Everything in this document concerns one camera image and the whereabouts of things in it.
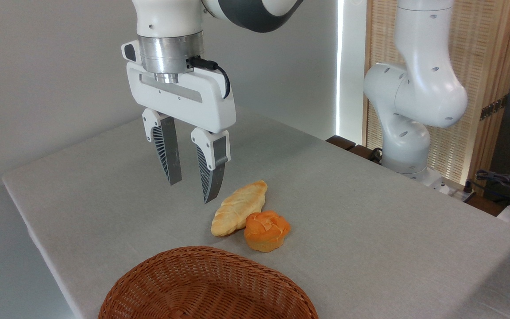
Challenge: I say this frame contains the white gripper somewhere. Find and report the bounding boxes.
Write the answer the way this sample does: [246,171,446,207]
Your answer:
[121,40,237,204]

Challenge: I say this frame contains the long pale twisted bread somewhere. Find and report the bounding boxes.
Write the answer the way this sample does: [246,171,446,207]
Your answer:
[211,179,268,237]

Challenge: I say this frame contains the round orange bread roll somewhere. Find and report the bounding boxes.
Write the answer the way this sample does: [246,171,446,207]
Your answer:
[243,210,291,253]

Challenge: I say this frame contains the brown wicker basket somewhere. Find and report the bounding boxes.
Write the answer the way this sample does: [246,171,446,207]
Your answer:
[98,246,319,319]

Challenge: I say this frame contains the dark brown wooden furniture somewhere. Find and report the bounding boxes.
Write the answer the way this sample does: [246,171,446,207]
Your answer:
[326,135,382,164]

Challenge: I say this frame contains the grey tablecloth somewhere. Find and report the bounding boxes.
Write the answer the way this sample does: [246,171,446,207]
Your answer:
[2,104,510,319]

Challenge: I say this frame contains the wooden slatted screen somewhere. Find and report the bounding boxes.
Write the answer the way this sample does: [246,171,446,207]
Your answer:
[363,0,510,195]

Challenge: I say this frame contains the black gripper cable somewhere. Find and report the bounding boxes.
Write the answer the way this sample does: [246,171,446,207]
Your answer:
[188,56,231,99]

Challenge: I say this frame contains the bundle of black cables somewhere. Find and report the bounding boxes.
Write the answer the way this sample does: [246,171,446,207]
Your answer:
[474,170,510,209]

